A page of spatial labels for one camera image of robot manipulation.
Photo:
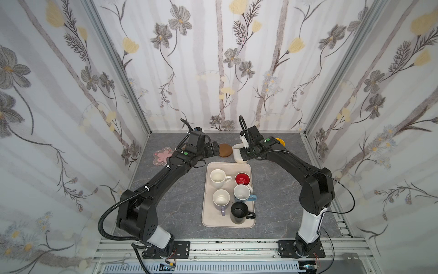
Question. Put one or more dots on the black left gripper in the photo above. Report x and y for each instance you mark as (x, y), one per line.
(210, 149)

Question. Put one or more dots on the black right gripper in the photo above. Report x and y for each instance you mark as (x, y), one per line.
(246, 153)

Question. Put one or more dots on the yellow mug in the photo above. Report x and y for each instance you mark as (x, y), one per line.
(281, 141)

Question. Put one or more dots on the speckled white mug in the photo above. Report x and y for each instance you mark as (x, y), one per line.
(237, 154)

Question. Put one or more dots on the dark wooden round coaster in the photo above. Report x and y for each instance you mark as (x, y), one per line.
(225, 150)

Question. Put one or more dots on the pink flower shaped coaster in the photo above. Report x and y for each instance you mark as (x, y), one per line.
(161, 156)

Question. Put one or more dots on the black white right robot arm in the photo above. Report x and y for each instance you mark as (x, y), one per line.
(317, 187)

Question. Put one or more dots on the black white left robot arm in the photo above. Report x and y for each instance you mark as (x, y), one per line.
(137, 215)

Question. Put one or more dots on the white mug red inside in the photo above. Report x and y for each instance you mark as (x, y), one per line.
(242, 179)

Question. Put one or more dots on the plain white mug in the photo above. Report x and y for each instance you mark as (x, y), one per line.
(219, 178)

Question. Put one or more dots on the beige serving tray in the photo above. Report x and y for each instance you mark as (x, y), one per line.
(211, 216)

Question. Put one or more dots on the black mug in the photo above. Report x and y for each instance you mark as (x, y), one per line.
(239, 213)

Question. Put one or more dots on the white mug blue handle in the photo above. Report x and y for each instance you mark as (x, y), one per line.
(243, 193)

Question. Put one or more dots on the white mug purple handle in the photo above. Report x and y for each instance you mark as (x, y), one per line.
(221, 199)

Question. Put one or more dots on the white slotted cable duct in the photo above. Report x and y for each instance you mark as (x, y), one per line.
(218, 267)

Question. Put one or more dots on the aluminium mounting rail frame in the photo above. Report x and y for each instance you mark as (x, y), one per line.
(336, 255)

